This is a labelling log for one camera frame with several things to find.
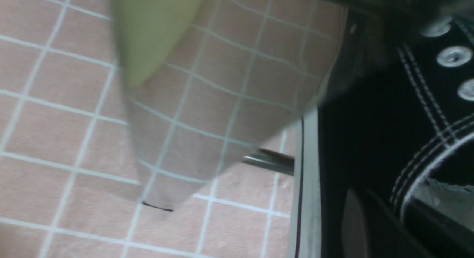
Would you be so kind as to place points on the silver metal shoe rack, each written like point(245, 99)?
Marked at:
point(271, 160)

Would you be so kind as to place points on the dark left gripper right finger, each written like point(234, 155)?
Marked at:
point(381, 224)

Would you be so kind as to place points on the right olive green slide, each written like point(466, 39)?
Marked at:
point(147, 32)

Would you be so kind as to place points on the pink checkered tablecloth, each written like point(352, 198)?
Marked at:
point(69, 176)

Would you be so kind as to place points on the black canvas sneaker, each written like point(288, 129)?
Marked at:
point(392, 139)

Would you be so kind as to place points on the translucent left gripper left finger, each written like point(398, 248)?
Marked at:
point(242, 71)

